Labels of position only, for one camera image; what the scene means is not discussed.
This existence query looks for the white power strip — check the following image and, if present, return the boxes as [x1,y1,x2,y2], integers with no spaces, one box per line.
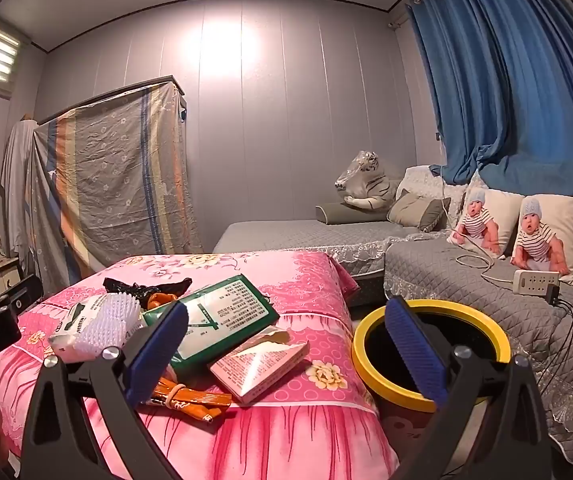
[513,269,561,295]

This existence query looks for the white hanging cloth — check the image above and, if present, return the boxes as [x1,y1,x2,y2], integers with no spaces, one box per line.
[0,119,38,261]

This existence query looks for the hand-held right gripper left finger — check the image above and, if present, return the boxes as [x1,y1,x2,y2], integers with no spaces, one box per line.
[19,301,190,480]

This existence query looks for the black plug adapter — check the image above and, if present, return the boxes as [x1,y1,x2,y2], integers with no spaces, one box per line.
[545,284,573,309]

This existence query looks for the green and white package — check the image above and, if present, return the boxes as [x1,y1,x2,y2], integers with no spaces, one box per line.
[140,274,281,381]

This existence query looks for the grey cushion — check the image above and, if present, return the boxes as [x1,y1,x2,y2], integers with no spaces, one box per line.
[387,189,452,233]

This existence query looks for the blue curtain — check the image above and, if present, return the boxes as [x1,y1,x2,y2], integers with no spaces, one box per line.
[406,0,573,211]

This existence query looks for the white tiger plush toy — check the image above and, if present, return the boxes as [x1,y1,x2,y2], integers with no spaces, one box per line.
[335,150,402,209]

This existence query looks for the yellow-rimmed bin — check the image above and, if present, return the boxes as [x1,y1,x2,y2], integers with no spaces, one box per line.
[351,299,511,453]

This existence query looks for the small black plastic wrapper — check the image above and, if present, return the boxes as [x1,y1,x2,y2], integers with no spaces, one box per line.
[104,276,193,307]

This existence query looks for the pink floral blanket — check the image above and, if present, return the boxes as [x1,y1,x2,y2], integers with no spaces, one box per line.
[0,251,399,480]

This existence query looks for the black cables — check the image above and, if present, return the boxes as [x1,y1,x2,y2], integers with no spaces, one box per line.
[535,300,573,388]

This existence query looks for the white spiky plastic brush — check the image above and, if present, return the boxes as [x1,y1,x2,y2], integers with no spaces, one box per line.
[69,292,143,363]

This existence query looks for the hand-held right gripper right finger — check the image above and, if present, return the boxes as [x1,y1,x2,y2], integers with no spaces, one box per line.
[385,297,553,480]

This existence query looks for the baby print pillow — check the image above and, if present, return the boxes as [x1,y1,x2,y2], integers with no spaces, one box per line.
[511,194,573,287]
[447,172,524,259]

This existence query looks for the white lace cushion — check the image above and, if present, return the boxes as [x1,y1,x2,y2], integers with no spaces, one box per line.
[396,165,469,206]

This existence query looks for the white cable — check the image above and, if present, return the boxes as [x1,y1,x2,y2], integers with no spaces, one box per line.
[445,195,517,284]

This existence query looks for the grey bolster pillow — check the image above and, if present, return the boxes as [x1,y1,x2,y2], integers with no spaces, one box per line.
[315,202,392,225]

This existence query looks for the white packet with green print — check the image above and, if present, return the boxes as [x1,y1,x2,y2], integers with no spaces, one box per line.
[48,299,98,361]

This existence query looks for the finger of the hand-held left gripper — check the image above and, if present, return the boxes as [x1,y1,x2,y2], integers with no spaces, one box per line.
[0,274,43,314]

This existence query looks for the torn pink cardboard box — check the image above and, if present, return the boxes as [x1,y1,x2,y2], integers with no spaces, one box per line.
[210,326,310,405]

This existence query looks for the orange packet with rubber band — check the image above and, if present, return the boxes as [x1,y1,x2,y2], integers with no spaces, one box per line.
[149,372,233,423]

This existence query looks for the grey quilted lace-edged sofa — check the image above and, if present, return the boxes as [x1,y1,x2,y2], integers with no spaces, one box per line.
[383,232,573,465]

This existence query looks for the orange plastic wrapper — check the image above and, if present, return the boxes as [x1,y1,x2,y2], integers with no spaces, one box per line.
[147,294,180,311]

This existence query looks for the grey quilted sofa bed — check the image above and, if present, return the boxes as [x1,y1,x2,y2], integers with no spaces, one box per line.
[214,219,417,281]

